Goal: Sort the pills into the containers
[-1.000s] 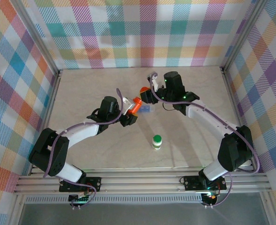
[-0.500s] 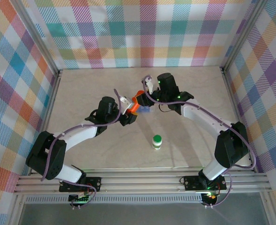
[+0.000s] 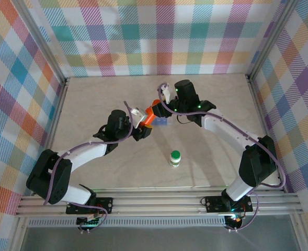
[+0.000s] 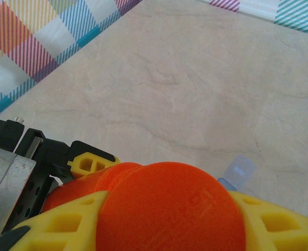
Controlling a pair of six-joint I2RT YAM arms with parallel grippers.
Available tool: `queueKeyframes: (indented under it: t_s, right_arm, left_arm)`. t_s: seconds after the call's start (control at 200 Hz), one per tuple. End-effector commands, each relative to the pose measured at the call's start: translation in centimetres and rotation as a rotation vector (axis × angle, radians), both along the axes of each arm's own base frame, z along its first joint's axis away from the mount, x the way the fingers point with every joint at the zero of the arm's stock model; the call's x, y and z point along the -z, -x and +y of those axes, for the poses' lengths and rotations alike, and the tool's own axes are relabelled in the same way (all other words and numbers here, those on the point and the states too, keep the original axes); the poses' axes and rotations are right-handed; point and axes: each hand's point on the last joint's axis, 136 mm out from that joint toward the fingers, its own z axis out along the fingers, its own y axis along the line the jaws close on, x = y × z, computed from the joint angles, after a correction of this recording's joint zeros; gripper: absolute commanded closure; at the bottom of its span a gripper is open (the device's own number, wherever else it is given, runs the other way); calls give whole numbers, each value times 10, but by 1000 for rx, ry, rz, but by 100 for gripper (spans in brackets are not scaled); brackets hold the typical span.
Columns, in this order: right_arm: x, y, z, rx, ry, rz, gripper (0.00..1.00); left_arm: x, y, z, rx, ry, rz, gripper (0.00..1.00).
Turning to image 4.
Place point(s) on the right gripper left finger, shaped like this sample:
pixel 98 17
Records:
pixel 38 235

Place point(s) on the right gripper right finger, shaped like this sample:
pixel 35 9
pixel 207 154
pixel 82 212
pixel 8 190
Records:
pixel 300 240

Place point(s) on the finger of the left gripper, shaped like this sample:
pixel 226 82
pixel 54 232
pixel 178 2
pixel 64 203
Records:
pixel 91 157

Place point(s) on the orange pill bottle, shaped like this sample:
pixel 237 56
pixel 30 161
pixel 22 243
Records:
pixel 169 209

